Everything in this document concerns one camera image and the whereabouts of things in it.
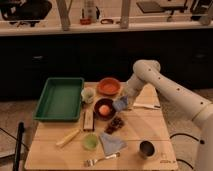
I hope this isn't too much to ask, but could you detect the orange bowl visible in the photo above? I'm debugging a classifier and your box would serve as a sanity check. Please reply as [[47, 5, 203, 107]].
[[97, 77, 120, 95]]

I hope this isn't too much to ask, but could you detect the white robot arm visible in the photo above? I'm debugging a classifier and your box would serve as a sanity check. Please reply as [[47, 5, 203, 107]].
[[123, 60, 213, 171]]

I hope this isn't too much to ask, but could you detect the black floor cable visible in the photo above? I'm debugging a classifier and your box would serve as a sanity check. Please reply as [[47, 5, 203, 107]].
[[169, 133, 201, 171]]

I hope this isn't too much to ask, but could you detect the red object on shelf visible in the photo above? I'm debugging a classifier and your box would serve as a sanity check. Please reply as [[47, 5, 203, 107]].
[[80, 18, 92, 25]]

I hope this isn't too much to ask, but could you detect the silver fork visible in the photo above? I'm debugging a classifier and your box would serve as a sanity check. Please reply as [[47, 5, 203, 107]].
[[83, 152, 120, 167]]

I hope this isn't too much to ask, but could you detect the black pole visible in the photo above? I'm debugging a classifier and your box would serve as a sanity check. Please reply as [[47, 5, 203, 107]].
[[12, 122, 24, 171]]

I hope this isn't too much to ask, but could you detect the green plastic tray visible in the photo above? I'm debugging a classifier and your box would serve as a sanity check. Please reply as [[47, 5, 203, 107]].
[[34, 77, 84, 122]]

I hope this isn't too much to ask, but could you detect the green plastic cup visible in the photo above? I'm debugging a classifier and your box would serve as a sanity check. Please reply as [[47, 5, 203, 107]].
[[82, 134, 98, 150]]

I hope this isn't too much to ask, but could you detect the wooden block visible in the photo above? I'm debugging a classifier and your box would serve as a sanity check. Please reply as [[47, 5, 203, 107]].
[[83, 110, 94, 131]]

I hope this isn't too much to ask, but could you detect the blue folded cloth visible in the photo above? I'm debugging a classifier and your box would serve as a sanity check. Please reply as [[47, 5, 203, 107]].
[[99, 132, 127, 156]]

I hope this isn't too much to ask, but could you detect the orange ball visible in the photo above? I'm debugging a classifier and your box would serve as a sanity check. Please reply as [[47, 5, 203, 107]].
[[99, 105, 110, 116]]

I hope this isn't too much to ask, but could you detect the white bottle on shelf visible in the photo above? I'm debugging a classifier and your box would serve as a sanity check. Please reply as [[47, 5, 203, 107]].
[[84, 0, 97, 23]]

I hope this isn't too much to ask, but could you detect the dark brown bowl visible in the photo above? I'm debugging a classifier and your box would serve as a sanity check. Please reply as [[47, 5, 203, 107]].
[[94, 98, 116, 121]]

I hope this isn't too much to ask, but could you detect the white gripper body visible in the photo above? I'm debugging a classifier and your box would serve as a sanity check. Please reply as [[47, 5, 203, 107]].
[[122, 74, 145, 99]]

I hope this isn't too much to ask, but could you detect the bunch of dark grapes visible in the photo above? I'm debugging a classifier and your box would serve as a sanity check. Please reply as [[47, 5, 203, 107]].
[[105, 117, 125, 134]]

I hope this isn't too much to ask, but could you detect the black office chair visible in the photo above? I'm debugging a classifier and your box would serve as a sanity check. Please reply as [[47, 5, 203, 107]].
[[0, 0, 52, 27]]

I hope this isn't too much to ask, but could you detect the pale green mug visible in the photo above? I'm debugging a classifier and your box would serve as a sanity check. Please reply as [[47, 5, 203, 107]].
[[81, 87, 95, 104]]

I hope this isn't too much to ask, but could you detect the white handled brush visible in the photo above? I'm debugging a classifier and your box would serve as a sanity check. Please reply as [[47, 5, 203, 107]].
[[128, 103, 161, 110]]

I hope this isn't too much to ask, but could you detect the metal cup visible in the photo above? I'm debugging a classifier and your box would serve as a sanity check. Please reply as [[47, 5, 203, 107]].
[[139, 141, 155, 159]]

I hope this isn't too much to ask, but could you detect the blue sponge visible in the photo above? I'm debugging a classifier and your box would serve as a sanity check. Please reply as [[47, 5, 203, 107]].
[[112, 96, 129, 112]]

